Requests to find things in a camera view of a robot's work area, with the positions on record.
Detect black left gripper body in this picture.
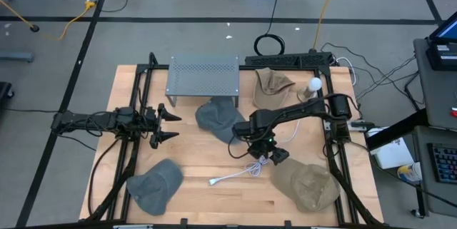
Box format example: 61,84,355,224
144,103,167,150

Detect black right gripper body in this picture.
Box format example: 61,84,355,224
248,136,281,158

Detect tan baseball cap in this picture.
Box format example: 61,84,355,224
252,67,296,111
269,157,341,213

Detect grey baseball cap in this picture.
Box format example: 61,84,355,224
194,96,247,145
125,158,184,217

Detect grey perforated metal shelf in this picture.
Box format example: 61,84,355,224
164,54,241,108

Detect white ball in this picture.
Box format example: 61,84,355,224
296,76,323,103

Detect white box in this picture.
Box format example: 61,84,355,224
366,127,416,171

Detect black beam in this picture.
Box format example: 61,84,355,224
364,109,429,151

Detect white and yellow bottle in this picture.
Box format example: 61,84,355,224
396,161,423,183

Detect grey desk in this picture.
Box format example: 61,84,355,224
410,125,457,219

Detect grey floor bar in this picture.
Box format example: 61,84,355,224
0,51,35,63

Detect black keyboard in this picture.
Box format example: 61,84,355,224
427,142,457,185

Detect grey cart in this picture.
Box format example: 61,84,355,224
413,38,457,131

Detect black laptop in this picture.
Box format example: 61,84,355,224
426,9,457,72

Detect white power cord with plug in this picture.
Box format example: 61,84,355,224
208,120,301,187

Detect black aluminium table frame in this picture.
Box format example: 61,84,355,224
80,52,385,229

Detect black hanging cable with coil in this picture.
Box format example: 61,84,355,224
253,0,286,57

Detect black cable bundle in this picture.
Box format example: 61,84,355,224
320,42,429,111

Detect yellow floor cable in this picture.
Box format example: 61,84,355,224
0,0,97,41

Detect yellow hanging cable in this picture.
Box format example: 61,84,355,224
312,0,341,52

